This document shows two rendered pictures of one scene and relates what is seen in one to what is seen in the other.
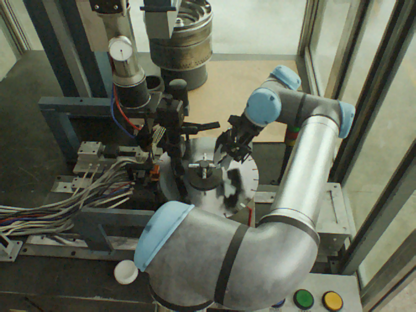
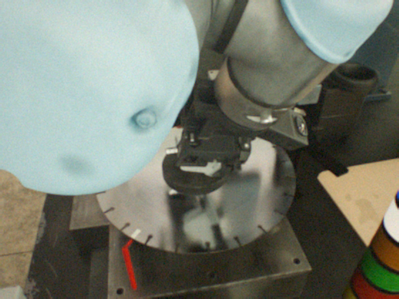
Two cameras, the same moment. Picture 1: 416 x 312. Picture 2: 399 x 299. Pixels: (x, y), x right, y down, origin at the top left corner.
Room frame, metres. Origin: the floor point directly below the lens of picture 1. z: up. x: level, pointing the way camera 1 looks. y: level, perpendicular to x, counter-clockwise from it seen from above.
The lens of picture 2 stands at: (0.53, -0.39, 1.33)
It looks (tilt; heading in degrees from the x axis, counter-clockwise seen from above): 39 degrees down; 73
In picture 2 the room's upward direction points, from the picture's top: straight up
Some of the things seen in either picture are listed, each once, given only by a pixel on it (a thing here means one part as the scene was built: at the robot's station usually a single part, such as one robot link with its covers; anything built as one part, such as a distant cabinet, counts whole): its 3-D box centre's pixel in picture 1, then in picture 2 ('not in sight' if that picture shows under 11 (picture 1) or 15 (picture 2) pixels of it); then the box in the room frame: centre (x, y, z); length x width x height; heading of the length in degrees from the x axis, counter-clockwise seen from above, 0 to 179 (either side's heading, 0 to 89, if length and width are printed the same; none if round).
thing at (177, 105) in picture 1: (173, 127); not in sight; (0.63, 0.09, 1.17); 0.06 x 0.05 x 0.20; 74
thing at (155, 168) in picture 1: (143, 173); not in sight; (0.67, 0.21, 0.95); 0.10 x 0.03 x 0.07; 83
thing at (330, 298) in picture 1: (332, 301); not in sight; (0.27, -0.29, 0.90); 0.04 x 0.04 x 0.02
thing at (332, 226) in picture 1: (309, 218); not in sight; (0.55, -0.31, 0.82); 0.18 x 0.18 x 0.15; 83
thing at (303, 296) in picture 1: (303, 299); not in sight; (0.28, -0.22, 0.90); 0.04 x 0.04 x 0.02
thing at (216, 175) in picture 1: (204, 172); (195, 161); (0.65, 0.01, 0.96); 0.11 x 0.11 x 0.03
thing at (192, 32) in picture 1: (181, 47); not in sight; (1.43, 0.10, 0.93); 0.31 x 0.31 x 0.36
